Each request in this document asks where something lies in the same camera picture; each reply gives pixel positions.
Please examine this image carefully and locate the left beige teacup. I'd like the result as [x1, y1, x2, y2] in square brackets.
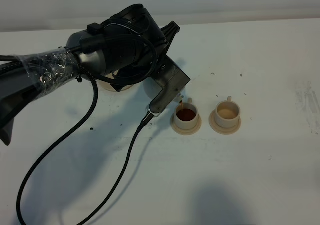
[173, 98, 199, 131]

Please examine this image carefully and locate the beige teacup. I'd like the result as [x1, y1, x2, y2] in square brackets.
[173, 98, 199, 131]
[214, 96, 241, 129]

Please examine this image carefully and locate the beige teapot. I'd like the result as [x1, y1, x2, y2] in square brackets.
[142, 78, 183, 110]

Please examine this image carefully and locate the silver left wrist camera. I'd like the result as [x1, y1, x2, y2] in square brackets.
[144, 84, 181, 117]

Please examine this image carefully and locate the cup saucer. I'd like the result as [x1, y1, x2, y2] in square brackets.
[170, 114, 202, 136]
[209, 110, 242, 135]

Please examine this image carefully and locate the right beige teacup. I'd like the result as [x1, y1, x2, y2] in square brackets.
[214, 96, 241, 129]

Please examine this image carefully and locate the black braided left cable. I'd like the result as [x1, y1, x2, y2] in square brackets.
[15, 78, 155, 225]

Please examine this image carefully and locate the right cup saucer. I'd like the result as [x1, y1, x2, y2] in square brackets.
[209, 110, 242, 135]

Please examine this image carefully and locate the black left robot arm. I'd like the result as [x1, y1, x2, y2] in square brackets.
[0, 4, 190, 145]

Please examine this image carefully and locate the left cup saucer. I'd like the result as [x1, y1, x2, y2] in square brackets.
[170, 114, 202, 136]

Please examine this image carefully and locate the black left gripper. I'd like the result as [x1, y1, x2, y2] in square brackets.
[81, 3, 191, 93]

